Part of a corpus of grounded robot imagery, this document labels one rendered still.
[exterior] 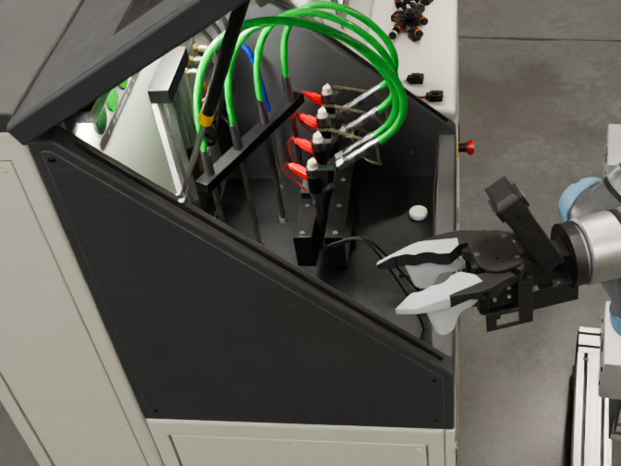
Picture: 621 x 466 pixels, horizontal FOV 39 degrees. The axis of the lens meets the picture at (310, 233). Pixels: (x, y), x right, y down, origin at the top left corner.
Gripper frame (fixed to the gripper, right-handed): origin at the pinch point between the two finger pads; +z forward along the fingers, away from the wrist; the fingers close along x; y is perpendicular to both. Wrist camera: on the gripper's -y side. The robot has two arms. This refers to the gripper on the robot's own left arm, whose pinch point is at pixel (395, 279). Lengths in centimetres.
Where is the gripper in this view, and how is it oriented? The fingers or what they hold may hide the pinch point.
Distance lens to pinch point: 93.6
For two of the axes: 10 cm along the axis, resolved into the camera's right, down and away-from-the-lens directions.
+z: -9.7, 2.3, -0.6
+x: -1.8, -5.5, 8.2
